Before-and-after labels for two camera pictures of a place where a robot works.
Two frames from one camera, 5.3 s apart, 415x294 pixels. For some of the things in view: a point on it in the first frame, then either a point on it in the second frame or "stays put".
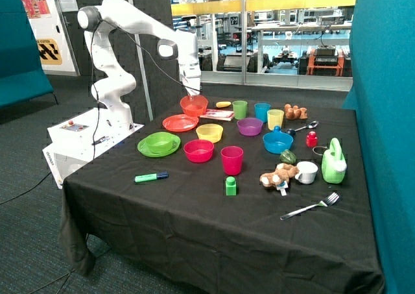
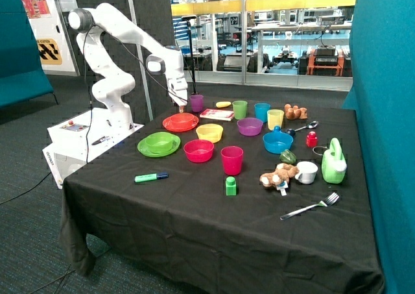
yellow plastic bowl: [210, 132] stays put
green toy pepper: [286, 156] stays put
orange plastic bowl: [194, 106] to [182, 120]
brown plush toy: [295, 112] stays put
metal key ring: [319, 146] stays put
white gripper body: [190, 73] to [178, 88]
